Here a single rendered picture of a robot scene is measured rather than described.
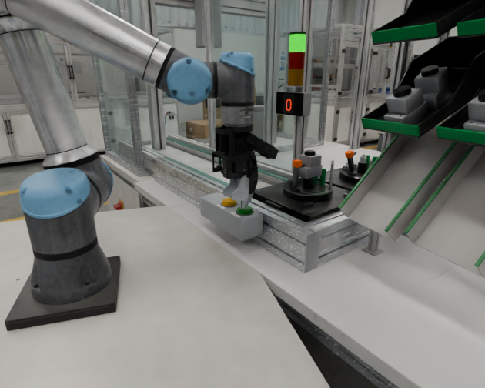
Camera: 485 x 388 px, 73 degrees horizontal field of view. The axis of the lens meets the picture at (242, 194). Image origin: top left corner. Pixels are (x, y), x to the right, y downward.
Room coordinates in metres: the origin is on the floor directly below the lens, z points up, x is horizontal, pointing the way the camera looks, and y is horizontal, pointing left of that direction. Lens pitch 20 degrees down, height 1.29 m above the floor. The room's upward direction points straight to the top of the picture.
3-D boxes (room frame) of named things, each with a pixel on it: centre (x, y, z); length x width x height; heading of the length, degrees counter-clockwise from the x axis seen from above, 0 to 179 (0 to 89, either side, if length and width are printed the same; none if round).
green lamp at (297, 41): (1.12, -0.17, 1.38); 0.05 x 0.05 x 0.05
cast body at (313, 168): (0.91, -0.19, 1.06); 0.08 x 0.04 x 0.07; 127
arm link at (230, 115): (0.77, 0.01, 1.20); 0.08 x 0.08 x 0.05
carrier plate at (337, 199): (0.90, -0.19, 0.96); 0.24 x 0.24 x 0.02; 36
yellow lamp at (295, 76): (1.12, -0.17, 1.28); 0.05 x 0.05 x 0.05
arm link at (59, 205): (0.60, 0.36, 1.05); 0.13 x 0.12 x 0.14; 7
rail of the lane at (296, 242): (1.03, 0.10, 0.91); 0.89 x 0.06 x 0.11; 36
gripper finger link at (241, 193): (0.76, 0.00, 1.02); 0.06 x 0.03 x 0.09; 126
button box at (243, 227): (0.84, 0.04, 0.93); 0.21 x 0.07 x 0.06; 36
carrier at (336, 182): (1.05, -0.39, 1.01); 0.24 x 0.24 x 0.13; 36
